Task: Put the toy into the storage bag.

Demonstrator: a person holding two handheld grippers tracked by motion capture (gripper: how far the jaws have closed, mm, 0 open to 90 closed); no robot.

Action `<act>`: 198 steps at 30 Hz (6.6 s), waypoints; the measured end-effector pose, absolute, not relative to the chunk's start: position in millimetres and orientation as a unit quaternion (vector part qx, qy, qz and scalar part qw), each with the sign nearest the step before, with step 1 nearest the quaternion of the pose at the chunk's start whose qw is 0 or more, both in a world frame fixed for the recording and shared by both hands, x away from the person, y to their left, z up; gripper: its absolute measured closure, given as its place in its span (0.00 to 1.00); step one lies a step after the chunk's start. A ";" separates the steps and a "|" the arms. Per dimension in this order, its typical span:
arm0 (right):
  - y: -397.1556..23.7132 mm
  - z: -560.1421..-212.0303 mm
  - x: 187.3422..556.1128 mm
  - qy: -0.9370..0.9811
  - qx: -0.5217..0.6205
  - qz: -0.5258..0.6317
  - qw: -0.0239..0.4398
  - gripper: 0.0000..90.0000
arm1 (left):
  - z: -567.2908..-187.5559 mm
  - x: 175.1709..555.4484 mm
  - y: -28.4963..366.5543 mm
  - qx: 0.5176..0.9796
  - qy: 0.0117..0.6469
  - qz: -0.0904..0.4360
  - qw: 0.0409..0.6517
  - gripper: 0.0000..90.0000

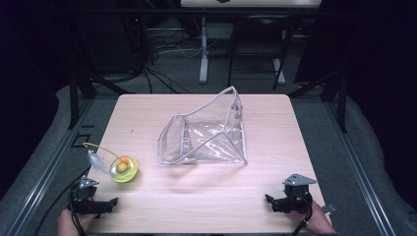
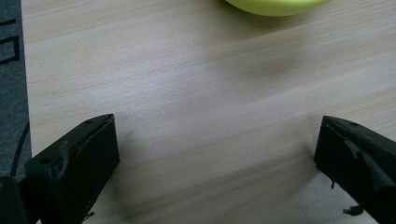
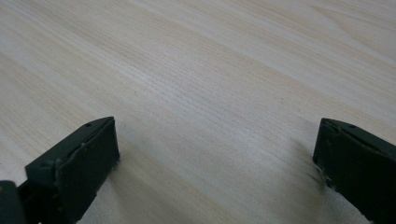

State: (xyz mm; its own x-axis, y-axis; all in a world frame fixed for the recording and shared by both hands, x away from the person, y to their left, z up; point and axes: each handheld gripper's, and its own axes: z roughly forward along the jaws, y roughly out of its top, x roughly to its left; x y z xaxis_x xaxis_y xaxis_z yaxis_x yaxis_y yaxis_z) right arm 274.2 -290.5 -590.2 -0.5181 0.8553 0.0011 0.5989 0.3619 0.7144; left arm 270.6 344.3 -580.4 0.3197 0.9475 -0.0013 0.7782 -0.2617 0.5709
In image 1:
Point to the black curtain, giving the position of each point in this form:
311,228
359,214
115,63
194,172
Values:
26,65
383,82

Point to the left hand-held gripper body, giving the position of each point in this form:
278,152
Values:
82,196

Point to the black chair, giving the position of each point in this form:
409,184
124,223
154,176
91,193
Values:
262,36

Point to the grey metal piece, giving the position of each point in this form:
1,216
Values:
328,208

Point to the aluminium floor rail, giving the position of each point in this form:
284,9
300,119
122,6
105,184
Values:
360,177
42,177

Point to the white desk leg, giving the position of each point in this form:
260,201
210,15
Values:
204,55
279,72

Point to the clear plastic zipper bag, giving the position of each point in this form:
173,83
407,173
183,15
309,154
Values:
204,134

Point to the black frame crossbar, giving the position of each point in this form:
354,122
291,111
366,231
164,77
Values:
164,11

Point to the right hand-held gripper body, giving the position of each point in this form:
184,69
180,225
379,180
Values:
297,193

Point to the person's left hand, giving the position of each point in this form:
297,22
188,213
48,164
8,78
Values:
69,224

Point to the black frame post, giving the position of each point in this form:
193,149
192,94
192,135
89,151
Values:
73,101

